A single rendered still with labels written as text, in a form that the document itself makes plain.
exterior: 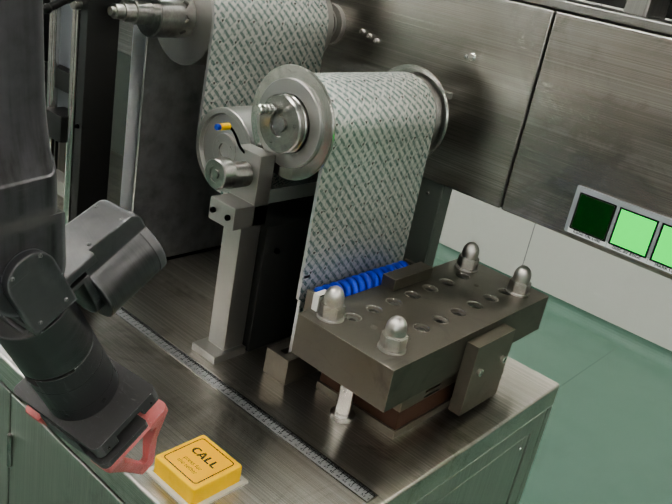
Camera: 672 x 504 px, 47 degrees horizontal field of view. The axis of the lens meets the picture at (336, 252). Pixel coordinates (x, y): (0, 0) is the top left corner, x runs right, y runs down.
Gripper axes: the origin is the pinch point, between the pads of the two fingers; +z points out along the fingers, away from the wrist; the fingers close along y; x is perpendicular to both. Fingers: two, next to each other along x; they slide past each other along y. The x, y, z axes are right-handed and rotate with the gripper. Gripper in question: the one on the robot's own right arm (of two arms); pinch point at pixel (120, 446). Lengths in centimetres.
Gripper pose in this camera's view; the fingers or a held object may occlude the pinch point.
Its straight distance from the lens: 71.6
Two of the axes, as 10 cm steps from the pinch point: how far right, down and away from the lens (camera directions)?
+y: -8.1, -3.6, 4.7
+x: -5.8, 6.4, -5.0
